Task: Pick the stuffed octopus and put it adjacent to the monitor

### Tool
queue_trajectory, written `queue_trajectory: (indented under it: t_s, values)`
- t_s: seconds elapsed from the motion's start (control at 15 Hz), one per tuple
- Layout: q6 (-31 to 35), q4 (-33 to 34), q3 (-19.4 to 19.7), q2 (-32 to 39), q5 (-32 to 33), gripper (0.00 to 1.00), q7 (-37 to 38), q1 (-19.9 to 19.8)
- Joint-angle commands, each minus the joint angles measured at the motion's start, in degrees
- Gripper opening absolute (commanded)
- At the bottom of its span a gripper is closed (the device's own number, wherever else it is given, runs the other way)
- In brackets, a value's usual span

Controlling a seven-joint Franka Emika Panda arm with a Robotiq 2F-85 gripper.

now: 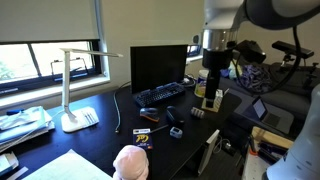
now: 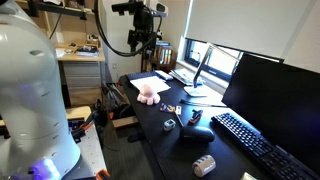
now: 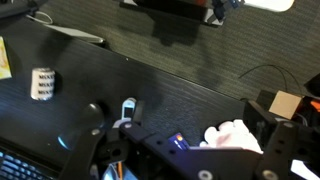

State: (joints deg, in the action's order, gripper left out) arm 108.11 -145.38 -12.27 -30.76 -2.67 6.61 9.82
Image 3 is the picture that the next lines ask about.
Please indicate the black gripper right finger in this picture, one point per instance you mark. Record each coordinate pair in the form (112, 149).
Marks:
(276, 146)

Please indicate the pale pink stuffed octopus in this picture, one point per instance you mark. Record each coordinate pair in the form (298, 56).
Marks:
(233, 136)

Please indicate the white rounded object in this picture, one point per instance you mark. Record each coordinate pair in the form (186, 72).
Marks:
(270, 4)

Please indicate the brown cardboard box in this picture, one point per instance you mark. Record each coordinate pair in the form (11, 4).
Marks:
(285, 105)

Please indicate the small white handheld device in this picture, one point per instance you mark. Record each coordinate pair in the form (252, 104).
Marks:
(128, 108)

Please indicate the flat white sheet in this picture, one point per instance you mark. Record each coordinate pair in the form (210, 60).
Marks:
(78, 35)

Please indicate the black laptop keyboard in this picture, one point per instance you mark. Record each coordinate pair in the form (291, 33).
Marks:
(20, 166)

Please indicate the green leaf print tissue box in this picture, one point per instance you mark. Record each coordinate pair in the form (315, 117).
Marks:
(4, 60)

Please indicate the white roll with black lettering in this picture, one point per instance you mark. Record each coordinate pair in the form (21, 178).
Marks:
(42, 83)

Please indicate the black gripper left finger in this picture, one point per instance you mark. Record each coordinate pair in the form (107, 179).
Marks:
(87, 146)

